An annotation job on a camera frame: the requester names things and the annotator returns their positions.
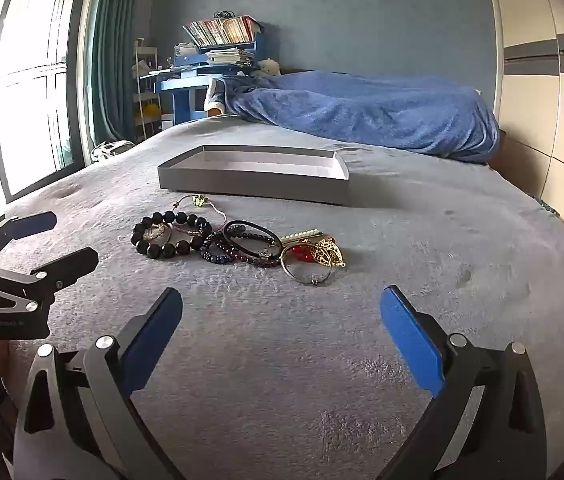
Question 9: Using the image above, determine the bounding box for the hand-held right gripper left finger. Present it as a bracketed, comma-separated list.
[14, 287, 185, 480]

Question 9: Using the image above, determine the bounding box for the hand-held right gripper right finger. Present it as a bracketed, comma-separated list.
[377, 285, 548, 480]

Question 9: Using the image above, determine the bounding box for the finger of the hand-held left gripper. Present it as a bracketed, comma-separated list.
[0, 211, 57, 261]
[0, 246, 99, 318]

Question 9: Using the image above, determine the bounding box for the large black bead bracelet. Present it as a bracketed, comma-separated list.
[130, 211, 213, 259]

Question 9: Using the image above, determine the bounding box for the thin silver bangle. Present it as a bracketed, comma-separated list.
[281, 247, 333, 286]

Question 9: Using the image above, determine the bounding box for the pink cord bracelet gold charm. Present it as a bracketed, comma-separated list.
[172, 194, 227, 233]

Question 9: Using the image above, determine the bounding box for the black cord bracelet metal clasp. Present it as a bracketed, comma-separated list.
[223, 220, 283, 261]

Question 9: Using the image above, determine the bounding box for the pearl gold hair clip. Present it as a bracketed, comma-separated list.
[281, 229, 323, 243]

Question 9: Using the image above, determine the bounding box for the grey shallow tray box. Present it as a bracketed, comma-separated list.
[158, 145, 350, 206]

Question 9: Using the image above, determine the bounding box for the glass balcony door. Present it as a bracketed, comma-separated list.
[0, 0, 92, 203]

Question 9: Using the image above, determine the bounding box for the white shelf cart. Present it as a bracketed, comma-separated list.
[133, 37, 163, 141]

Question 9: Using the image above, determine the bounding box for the teal curtain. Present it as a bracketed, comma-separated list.
[90, 0, 163, 143]

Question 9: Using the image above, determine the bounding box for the blue desk with shelf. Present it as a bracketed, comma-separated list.
[154, 22, 265, 126]

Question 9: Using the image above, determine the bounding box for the white and grey cloth item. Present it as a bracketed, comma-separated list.
[204, 77, 227, 113]

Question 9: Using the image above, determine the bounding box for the blue fleece blanket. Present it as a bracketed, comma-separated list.
[224, 71, 502, 162]

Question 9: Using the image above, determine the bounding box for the stack of papers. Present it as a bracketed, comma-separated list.
[174, 42, 255, 68]

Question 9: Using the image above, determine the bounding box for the row of books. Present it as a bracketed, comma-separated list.
[183, 16, 257, 47]

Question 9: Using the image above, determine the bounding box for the white plush toy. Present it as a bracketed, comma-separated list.
[252, 59, 283, 78]

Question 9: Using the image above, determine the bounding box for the beige wardrobe grey stripe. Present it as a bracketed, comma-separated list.
[484, 0, 564, 216]

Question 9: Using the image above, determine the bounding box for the blue bead bracelet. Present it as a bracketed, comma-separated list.
[201, 240, 235, 265]

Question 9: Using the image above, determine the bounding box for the dark garnet bead bracelet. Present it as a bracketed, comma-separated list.
[212, 225, 280, 268]

